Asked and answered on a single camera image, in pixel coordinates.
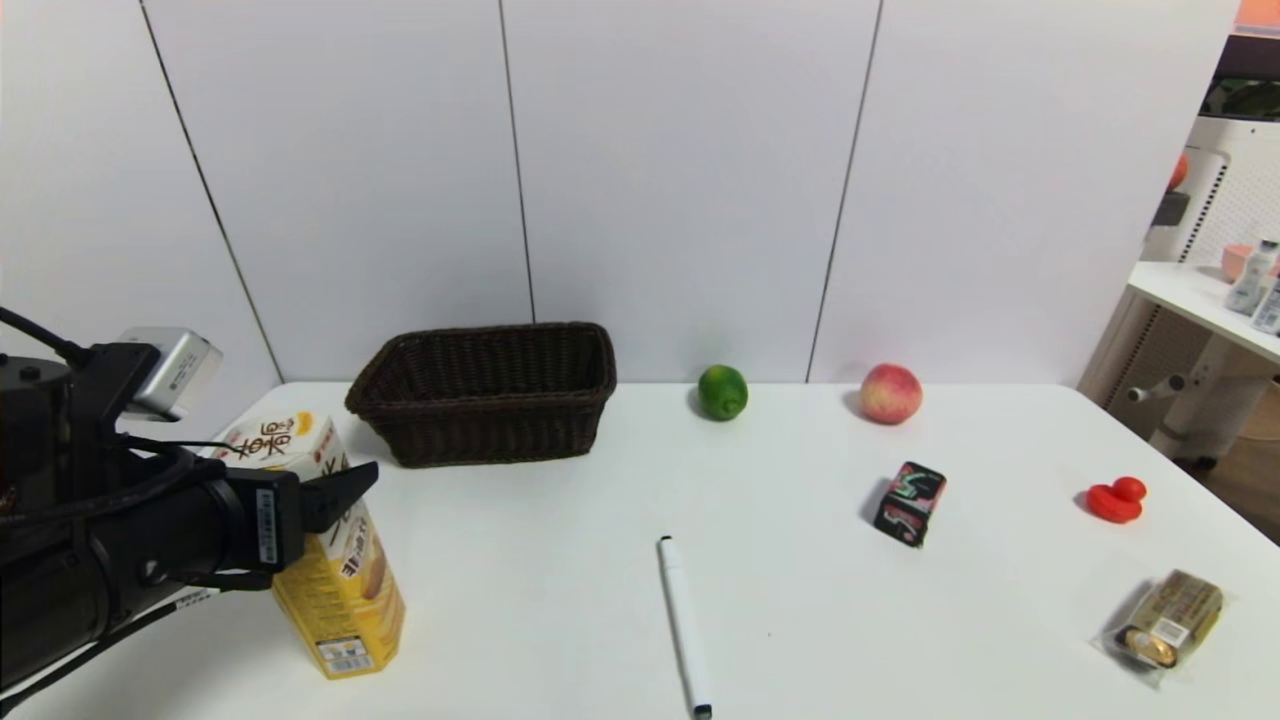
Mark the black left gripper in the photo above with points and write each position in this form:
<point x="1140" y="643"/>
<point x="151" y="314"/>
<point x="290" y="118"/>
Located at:
<point x="272" y="523"/>

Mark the orange round object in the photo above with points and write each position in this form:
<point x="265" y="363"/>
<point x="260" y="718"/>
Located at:
<point x="1176" y="173"/>

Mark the white marker pen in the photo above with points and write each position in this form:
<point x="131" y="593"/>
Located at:
<point x="684" y="625"/>

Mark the white pegboard stand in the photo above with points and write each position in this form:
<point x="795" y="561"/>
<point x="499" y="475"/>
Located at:
<point x="1240" y="190"/>

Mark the white side desk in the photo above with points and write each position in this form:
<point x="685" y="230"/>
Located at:
<point x="1190" y="290"/>

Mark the yellow hexagonal snack box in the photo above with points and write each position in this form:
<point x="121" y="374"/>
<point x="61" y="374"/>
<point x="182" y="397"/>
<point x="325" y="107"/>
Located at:
<point x="350" y="610"/>

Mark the gold chocolate packet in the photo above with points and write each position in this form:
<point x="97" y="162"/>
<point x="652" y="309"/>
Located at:
<point x="1170" y="620"/>

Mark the brown wicker basket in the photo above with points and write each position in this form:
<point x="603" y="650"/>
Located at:
<point x="480" y="425"/>

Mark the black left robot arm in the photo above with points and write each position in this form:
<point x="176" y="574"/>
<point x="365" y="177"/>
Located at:
<point x="60" y="580"/>

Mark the pink cup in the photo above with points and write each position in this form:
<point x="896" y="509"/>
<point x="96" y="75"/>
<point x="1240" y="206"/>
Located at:
<point x="1235" y="262"/>

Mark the white bottle with label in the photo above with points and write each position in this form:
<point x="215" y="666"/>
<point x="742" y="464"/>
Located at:
<point x="1270" y="312"/>

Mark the red yellow peach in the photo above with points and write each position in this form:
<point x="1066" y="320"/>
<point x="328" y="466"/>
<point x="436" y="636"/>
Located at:
<point x="890" y="394"/>

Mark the green lime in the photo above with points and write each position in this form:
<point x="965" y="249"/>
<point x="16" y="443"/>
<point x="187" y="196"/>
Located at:
<point x="722" y="393"/>

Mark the white bottle grey cap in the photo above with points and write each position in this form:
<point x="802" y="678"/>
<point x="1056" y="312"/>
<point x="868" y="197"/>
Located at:
<point x="1250" y="285"/>

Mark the small black colourful box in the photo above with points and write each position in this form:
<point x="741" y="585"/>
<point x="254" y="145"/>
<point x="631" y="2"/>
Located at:
<point x="908" y="505"/>

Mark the red rubber duck toy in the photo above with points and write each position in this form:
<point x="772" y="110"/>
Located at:
<point x="1112" y="502"/>

